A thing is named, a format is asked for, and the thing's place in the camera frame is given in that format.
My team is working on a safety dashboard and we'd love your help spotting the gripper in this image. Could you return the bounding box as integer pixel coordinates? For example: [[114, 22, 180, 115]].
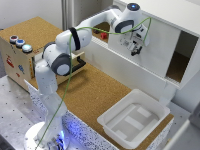
[[117, 25, 151, 50]]

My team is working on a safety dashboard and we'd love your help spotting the white sliding door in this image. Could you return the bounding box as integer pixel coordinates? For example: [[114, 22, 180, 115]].
[[108, 17, 183, 80]]

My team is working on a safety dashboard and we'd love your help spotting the pink block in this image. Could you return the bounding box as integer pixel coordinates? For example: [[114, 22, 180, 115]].
[[100, 31, 109, 40]]

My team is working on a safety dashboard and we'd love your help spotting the white cabinet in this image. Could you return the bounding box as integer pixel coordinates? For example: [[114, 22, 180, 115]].
[[81, 0, 200, 106]]

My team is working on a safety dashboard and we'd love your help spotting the white plastic box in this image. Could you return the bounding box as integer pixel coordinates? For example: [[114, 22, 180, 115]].
[[96, 88, 171, 150]]

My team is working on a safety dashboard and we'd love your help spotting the wooden drawer box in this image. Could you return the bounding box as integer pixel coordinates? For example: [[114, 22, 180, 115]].
[[0, 16, 86, 92]]

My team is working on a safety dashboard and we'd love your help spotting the green button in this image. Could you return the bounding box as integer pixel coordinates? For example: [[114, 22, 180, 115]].
[[21, 43, 34, 54]]

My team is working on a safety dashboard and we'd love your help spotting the blue button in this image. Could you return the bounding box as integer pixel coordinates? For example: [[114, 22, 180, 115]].
[[14, 38, 26, 49]]

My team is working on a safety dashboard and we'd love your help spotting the red button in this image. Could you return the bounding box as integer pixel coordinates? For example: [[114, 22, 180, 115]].
[[9, 34, 20, 45]]

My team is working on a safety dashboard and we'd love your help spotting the black door handle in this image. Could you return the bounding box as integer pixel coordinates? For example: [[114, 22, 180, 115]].
[[131, 46, 143, 57]]

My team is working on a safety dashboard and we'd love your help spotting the black drawer handle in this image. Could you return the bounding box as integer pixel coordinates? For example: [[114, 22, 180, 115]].
[[68, 56, 87, 75]]

